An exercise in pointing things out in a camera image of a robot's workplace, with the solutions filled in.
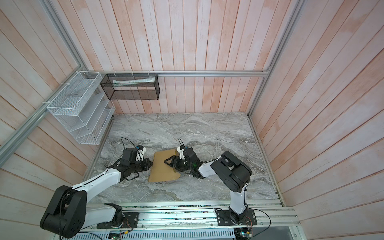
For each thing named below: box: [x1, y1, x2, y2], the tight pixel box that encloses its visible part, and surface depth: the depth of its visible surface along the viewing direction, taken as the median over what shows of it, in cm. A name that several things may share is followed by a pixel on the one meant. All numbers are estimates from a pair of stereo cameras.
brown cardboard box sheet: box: [148, 149, 181, 183], surface depth 86 cm
